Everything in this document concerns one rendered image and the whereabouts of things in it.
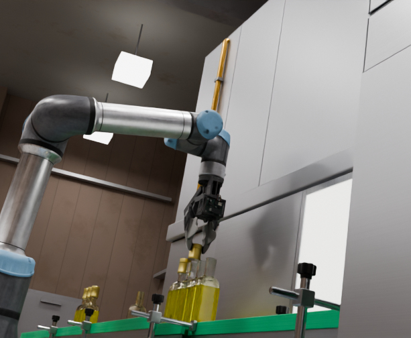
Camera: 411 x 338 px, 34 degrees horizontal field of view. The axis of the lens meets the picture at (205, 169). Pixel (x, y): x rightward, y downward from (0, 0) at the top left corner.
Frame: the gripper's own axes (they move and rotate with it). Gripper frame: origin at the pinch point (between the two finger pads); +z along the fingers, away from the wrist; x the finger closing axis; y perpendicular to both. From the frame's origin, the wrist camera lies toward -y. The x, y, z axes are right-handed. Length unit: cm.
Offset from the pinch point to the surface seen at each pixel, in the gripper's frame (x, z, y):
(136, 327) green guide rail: -13.5, 25.1, 2.0
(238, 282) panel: 12.1, 7.7, 5.5
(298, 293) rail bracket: -17, 23, 82
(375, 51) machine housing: -24, -7, 104
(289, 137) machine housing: 14.7, -33.7, 18.0
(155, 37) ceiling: 155, -431, -623
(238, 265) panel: 12.0, 2.5, 3.9
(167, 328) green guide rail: -6.2, 23.8, 4.8
